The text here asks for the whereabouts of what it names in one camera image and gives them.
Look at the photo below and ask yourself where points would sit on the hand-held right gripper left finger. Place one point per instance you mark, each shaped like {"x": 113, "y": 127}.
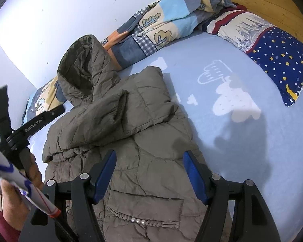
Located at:
{"x": 106, "y": 174}

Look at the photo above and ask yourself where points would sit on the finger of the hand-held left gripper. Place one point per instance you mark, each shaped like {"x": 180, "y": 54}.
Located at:
{"x": 2, "y": 108}
{"x": 44, "y": 119}

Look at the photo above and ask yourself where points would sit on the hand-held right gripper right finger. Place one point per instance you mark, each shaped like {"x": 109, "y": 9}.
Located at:
{"x": 194, "y": 176}

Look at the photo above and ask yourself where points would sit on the olive quilted jacket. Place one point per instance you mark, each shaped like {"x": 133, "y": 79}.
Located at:
{"x": 141, "y": 131}

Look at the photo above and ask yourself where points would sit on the person's left forearm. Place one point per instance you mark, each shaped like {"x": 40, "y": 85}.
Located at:
{"x": 2, "y": 229}

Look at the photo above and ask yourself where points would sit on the person's left hand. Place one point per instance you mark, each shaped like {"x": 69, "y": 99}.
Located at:
{"x": 14, "y": 201}

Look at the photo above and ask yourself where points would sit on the light blue cloud bed sheet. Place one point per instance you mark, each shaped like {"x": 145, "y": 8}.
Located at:
{"x": 242, "y": 156}

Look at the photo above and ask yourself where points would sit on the star printed pillow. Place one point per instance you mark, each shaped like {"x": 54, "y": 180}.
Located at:
{"x": 280, "y": 55}

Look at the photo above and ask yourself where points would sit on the patchwork printed blanket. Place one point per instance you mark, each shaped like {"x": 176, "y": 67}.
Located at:
{"x": 166, "y": 17}

